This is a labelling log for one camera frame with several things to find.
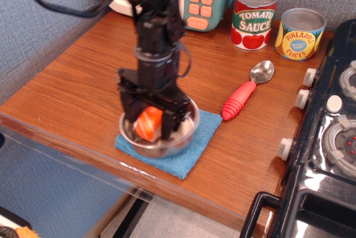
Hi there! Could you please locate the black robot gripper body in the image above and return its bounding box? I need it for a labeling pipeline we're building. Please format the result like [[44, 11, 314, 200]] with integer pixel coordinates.
[[117, 53, 190, 121]]

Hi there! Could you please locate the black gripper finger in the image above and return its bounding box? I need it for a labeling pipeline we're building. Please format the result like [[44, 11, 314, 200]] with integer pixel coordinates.
[[120, 91, 147, 123], [161, 109, 181, 140]]

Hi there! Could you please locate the orange salmon sushi toy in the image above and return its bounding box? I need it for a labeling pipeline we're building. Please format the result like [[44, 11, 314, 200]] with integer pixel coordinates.
[[133, 106, 163, 142]]

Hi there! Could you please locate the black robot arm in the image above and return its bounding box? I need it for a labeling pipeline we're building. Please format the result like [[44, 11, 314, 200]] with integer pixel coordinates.
[[118, 0, 190, 140]]

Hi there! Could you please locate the small steel saucepan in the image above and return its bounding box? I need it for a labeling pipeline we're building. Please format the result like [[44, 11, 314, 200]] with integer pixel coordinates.
[[119, 100, 200, 158]]

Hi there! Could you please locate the blue folded cloth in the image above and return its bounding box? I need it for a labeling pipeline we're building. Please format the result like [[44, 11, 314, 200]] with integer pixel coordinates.
[[115, 110, 223, 180]]

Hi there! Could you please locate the tomato sauce can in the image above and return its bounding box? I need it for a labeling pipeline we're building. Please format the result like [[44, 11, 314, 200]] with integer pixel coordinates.
[[230, 0, 278, 51]]

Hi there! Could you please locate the pineapple slices can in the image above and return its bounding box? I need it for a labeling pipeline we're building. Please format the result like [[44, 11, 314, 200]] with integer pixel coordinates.
[[275, 8, 327, 61]]

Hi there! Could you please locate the orange fuzzy object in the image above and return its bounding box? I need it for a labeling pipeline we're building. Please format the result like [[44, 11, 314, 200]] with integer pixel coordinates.
[[1, 226, 39, 238]]

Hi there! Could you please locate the black toy stove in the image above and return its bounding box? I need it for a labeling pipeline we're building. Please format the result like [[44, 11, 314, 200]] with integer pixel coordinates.
[[240, 19, 355, 237]]

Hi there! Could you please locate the red handled metal spoon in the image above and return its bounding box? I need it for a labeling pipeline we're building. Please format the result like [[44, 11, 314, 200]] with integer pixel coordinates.
[[221, 60, 275, 121]]

